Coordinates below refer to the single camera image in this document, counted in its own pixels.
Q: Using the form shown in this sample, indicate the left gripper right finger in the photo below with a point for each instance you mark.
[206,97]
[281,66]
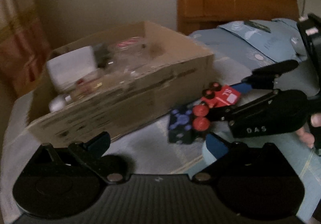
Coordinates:
[251,181]

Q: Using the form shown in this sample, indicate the light blue pillow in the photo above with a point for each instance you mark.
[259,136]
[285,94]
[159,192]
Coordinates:
[255,43]

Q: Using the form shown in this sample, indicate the cardboard box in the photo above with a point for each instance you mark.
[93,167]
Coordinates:
[178,71]

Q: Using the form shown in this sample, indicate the person's right hand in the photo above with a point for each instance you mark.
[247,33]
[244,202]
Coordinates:
[305,137]

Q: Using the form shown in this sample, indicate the white plastic bottle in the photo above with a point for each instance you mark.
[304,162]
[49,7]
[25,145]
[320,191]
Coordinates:
[67,68]

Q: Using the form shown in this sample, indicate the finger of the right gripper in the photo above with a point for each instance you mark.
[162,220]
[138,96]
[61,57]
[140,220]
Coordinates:
[263,78]
[275,105]

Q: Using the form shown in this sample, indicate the red toy train car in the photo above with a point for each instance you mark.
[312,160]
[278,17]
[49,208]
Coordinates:
[217,95]

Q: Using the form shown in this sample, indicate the light blue egg-shaped case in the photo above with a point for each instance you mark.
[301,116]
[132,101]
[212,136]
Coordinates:
[209,153]

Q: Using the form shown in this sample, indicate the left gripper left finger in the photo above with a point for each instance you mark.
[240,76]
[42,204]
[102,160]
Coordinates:
[62,182]

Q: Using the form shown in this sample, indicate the patterned curtain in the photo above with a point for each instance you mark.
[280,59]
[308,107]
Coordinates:
[24,46]

